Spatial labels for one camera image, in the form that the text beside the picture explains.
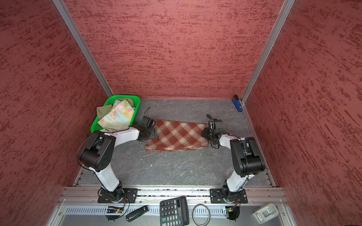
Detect red plaid skirt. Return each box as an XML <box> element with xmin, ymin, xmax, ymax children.
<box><xmin>145</xmin><ymin>120</ymin><xmax>209</xmax><ymax>152</ymax></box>

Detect floral pastel skirt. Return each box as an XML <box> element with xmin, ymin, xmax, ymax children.
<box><xmin>97</xmin><ymin>98</ymin><xmax>135</xmax><ymax>132</ymax></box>

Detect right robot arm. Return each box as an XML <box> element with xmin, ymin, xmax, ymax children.
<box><xmin>201</xmin><ymin>128</ymin><xmax>265</xmax><ymax>204</ymax></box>

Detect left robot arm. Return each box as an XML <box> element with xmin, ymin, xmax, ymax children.
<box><xmin>77</xmin><ymin>127</ymin><xmax>157</xmax><ymax>203</ymax></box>

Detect blue clamp tool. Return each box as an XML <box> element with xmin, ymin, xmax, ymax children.
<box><xmin>232</xmin><ymin>95</ymin><xmax>243</xmax><ymax>112</ymax></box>

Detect olive green skirt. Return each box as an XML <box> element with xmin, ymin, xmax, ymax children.
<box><xmin>96</xmin><ymin>105</ymin><xmax>112</xmax><ymax>120</ymax></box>

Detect black calculator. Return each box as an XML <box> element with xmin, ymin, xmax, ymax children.
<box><xmin>159</xmin><ymin>196</ymin><xmax>189</xmax><ymax>226</ymax></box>

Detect black remote stick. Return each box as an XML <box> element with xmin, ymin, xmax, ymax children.
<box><xmin>126</xmin><ymin>205</ymin><xmax>149</xmax><ymax>222</ymax></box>

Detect left circuit board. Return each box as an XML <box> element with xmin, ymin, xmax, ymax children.
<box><xmin>105</xmin><ymin>206</ymin><xmax>124</xmax><ymax>221</ymax></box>

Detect grey white box device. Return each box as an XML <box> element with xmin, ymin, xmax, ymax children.
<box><xmin>251</xmin><ymin>203</ymin><xmax>280</xmax><ymax>225</ymax></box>

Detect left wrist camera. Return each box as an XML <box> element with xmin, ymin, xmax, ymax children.
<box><xmin>138</xmin><ymin>116</ymin><xmax>156</xmax><ymax>130</ymax></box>

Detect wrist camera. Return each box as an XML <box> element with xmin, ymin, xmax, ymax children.
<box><xmin>138</xmin><ymin>116</ymin><xmax>156</xmax><ymax>130</ymax></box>
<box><xmin>210</xmin><ymin>119</ymin><xmax>223</xmax><ymax>133</ymax></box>

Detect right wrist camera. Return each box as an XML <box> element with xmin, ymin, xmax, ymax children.
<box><xmin>210</xmin><ymin>119</ymin><xmax>223</xmax><ymax>133</ymax></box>

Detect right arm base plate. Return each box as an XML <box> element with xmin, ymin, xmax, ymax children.
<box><xmin>209</xmin><ymin>187</ymin><xmax>248</xmax><ymax>204</ymax></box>

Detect black cable ring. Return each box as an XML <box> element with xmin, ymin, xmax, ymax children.
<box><xmin>192</xmin><ymin>203</ymin><xmax>211</xmax><ymax>226</ymax></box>

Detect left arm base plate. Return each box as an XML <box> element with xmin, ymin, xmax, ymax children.
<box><xmin>98</xmin><ymin>188</ymin><xmax>138</xmax><ymax>204</ymax></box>

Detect aluminium front rail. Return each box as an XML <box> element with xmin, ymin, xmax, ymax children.
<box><xmin>56</xmin><ymin>186</ymin><xmax>289</xmax><ymax>205</ymax></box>

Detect right aluminium corner post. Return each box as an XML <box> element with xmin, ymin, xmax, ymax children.
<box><xmin>241</xmin><ymin>0</ymin><xmax>295</xmax><ymax>105</ymax></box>

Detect aluminium corner post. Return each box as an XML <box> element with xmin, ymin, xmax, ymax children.
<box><xmin>52</xmin><ymin>0</ymin><xmax>114</xmax><ymax>97</ymax></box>
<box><xmin>241</xmin><ymin>0</ymin><xmax>295</xmax><ymax>105</ymax></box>

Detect left aluminium corner post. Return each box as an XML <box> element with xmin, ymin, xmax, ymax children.
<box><xmin>52</xmin><ymin>0</ymin><xmax>114</xmax><ymax>97</ymax></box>

